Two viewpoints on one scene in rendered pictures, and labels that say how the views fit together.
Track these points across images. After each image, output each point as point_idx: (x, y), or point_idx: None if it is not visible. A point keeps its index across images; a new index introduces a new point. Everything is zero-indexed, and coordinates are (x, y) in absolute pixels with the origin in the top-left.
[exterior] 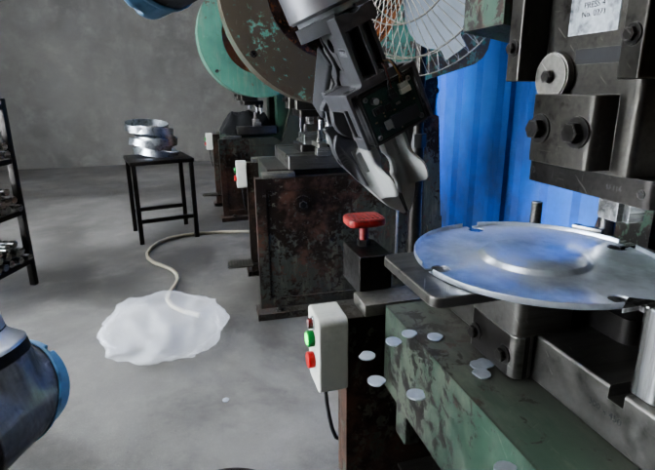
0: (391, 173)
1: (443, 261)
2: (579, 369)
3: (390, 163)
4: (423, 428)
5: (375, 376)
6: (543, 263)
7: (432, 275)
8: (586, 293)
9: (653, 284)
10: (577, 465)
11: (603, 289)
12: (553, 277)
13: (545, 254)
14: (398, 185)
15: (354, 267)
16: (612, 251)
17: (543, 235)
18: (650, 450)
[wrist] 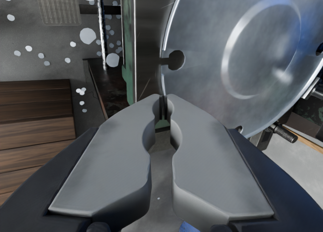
0: (170, 126)
1: (190, 41)
2: None
3: (180, 136)
4: None
5: (88, 31)
6: (249, 82)
7: (160, 72)
8: (230, 122)
9: (269, 114)
10: (162, 120)
11: (243, 118)
12: (236, 98)
13: (268, 60)
14: (171, 114)
15: None
16: (311, 56)
17: None
18: None
